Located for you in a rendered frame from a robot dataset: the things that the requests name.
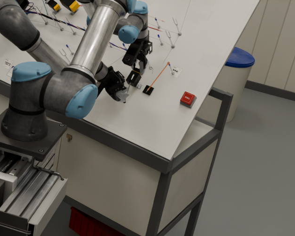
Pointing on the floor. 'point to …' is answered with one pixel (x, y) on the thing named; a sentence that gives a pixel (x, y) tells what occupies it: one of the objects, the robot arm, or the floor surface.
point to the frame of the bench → (155, 222)
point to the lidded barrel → (229, 84)
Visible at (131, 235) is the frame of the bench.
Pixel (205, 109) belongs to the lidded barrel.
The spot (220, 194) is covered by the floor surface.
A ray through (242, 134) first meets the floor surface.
